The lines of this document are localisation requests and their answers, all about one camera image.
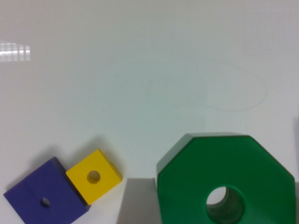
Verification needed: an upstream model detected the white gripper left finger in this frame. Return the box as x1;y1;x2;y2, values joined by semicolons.
117;178;162;224

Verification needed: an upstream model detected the green octagonal block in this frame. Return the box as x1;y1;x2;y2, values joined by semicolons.
157;133;296;224

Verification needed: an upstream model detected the dark purple square block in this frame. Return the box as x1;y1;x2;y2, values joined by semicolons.
4;157;90;224

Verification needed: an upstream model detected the small yellow square block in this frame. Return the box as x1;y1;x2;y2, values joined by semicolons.
66;149;122;205

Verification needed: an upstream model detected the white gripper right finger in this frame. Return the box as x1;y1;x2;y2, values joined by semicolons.
294;182;299;224

